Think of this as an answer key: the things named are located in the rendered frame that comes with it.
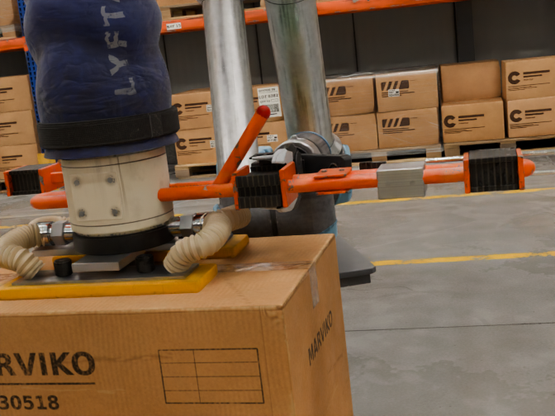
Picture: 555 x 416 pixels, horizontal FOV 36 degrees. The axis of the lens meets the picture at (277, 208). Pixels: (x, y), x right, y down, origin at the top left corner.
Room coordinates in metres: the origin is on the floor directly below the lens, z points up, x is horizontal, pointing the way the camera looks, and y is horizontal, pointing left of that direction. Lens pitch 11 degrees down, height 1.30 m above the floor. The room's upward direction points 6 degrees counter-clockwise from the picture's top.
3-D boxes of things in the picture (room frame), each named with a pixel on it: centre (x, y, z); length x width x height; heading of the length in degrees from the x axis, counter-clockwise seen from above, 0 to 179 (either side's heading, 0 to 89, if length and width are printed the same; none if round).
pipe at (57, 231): (1.40, 0.26, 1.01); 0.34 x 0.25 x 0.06; 76
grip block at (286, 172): (1.34, 0.01, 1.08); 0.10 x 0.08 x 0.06; 166
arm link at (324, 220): (1.64, -0.06, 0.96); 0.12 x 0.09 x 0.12; 86
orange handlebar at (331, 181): (1.47, 0.04, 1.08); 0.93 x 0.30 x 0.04; 76
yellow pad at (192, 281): (1.31, 0.28, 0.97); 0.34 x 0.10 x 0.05; 76
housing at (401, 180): (1.28, -0.19, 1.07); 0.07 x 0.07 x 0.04; 76
